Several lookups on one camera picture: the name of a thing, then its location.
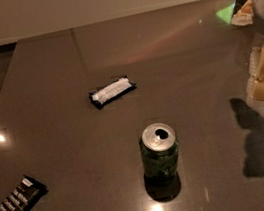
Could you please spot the white crumpled snack bag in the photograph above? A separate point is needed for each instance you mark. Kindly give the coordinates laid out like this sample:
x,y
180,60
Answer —
x,y
244,16

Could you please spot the green soda can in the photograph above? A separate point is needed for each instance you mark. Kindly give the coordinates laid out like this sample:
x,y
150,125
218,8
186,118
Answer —
x,y
159,153

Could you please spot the black snack bar wrapper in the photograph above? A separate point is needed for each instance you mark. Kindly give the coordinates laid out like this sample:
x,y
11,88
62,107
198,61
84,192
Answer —
x,y
24,196

